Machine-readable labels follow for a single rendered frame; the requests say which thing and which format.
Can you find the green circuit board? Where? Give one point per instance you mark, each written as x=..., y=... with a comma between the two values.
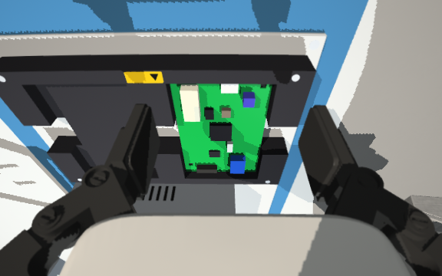
x=220, y=125

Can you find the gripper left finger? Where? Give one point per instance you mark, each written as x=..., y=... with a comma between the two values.
x=106, y=191

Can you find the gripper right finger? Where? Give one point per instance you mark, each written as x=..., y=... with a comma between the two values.
x=358, y=193

